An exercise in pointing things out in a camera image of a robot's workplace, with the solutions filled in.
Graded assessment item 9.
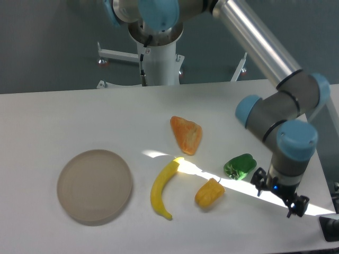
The orange pepper slice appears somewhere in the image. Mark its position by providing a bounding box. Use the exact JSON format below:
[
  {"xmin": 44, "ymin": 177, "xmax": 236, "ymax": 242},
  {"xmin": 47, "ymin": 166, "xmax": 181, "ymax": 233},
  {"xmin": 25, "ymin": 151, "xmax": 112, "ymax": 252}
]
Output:
[{"xmin": 170, "ymin": 116, "xmax": 202, "ymax": 156}]

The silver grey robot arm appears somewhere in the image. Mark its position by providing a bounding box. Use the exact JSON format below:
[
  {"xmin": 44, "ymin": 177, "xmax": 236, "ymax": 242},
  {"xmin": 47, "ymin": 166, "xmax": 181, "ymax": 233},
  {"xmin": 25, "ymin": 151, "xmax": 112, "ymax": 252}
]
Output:
[{"xmin": 103, "ymin": 1, "xmax": 330, "ymax": 216}]

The yellow banana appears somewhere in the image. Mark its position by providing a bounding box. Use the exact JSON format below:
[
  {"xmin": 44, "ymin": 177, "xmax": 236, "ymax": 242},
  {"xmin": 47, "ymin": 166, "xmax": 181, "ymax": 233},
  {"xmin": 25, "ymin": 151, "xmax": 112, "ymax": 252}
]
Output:
[{"xmin": 150, "ymin": 157, "xmax": 184, "ymax": 221}]

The green bell pepper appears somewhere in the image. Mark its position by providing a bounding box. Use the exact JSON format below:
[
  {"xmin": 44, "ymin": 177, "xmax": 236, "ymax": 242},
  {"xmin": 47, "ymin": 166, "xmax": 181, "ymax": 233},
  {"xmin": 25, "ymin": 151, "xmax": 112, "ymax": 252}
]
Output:
[{"xmin": 224, "ymin": 153, "xmax": 257, "ymax": 180}]

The black cable on pedestal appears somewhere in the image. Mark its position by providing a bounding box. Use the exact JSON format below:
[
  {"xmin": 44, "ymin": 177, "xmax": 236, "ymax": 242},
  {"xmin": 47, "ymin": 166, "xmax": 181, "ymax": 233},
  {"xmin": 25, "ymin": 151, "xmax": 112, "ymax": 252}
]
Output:
[{"xmin": 139, "ymin": 34, "xmax": 153, "ymax": 87}]

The white side table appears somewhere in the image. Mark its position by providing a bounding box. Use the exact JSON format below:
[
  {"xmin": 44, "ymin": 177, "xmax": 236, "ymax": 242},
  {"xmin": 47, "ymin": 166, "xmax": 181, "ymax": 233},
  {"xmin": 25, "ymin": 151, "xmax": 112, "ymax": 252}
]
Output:
[{"xmin": 327, "ymin": 84, "xmax": 339, "ymax": 127}]

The black device at table edge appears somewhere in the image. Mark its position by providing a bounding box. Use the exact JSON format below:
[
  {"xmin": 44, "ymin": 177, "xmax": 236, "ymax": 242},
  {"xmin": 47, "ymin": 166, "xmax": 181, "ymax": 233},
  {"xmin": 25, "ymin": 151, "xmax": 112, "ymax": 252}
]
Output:
[{"xmin": 318, "ymin": 182, "xmax": 339, "ymax": 242}]

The beige round plate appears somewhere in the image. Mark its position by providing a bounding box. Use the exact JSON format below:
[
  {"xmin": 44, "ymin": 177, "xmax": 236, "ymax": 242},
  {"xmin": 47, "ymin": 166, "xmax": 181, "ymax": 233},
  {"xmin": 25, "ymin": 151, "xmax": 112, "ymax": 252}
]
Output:
[{"xmin": 57, "ymin": 149, "xmax": 133, "ymax": 226}]

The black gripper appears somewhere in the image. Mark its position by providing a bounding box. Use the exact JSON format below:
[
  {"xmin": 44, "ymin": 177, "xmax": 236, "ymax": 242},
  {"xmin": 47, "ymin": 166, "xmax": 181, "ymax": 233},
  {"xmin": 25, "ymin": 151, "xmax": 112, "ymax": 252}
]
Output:
[{"xmin": 250, "ymin": 167, "xmax": 309, "ymax": 218}]

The small yellow-orange pepper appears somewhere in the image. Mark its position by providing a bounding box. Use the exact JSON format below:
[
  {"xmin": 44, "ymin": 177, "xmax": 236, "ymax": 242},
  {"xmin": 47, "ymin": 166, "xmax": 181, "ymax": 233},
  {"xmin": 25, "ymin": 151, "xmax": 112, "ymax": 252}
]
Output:
[{"xmin": 194, "ymin": 178, "xmax": 225, "ymax": 208}]

